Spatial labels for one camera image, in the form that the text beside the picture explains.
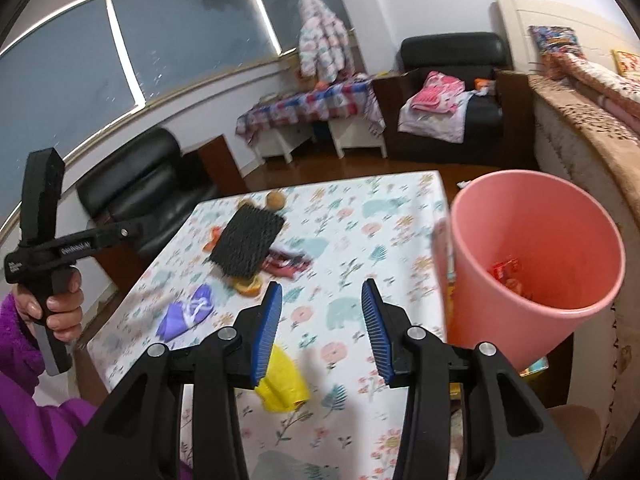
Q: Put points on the black leather sofa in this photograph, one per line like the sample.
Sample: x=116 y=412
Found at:
x=145 y=185

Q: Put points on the small orange box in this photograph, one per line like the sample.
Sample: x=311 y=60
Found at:
x=482 y=82

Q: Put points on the black leather armchair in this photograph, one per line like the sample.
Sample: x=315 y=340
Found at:
x=450 y=55

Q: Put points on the colourful patterned pillow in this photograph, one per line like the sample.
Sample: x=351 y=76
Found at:
x=555 y=40

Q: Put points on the purple face mask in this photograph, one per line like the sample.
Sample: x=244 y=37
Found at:
x=185 y=312

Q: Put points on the orange peel piece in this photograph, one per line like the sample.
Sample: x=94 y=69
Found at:
x=245 y=286

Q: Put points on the bed with floral quilt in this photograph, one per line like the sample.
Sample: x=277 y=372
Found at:
x=590 y=115

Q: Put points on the floral dotted quilt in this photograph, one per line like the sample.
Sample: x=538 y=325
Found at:
x=600 y=80

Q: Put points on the yellow floral pillow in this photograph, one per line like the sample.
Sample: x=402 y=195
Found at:
x=629 y=62

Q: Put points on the checkered tablecloth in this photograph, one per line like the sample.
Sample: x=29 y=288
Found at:
x=310 y=105

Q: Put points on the pink plastic bucket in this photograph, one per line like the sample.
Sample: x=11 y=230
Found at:
x=500 y=220

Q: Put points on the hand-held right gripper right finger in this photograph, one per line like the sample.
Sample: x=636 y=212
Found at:
x=376 y=332

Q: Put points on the white wooden stool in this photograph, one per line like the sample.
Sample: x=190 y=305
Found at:
x=280 y=142
x=357 y=135

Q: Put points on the pastel dotted padded jacket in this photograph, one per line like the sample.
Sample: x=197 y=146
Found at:
x=322 y=35

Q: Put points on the tan round stool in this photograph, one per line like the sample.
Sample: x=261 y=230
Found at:
x=575 y=430

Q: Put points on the white paper scrap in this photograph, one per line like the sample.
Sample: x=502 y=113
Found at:
x=465 y=185

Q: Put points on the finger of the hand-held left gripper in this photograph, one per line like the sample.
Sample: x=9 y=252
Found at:
x=117 y=236

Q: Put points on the yellow foam fruit net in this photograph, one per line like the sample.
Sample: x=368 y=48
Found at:
x=282 y=382

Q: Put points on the red snack wrapper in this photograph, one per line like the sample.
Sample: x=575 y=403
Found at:
x=505 y=269

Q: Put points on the brown walnut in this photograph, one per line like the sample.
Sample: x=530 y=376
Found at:
x=274 y=200

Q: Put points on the white floral cloth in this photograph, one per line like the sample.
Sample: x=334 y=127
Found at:
x=435 y=122

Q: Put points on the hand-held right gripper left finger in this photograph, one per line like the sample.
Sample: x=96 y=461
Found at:
x=265 y=332

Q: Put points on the white wooden headboard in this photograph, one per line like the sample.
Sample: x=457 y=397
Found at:
x=520 y=25

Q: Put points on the white quilted mattress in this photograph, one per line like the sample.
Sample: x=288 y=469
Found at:
x=560 y=160

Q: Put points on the black foam fruit net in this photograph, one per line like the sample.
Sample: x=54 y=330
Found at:
x=247 y=240

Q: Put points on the pink folded blanket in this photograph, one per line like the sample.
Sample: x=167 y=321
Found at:
x=437 y=91

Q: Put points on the orange ribbon bow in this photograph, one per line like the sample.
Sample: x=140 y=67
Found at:
x=215 y=239

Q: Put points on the pink patterned wrapper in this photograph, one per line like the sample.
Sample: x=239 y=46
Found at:
x=287 y=261

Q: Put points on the person's left forearm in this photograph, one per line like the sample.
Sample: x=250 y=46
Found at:
x=30 y=410

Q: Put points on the person's left hand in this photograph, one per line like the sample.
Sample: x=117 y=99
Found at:
x=67 y=310

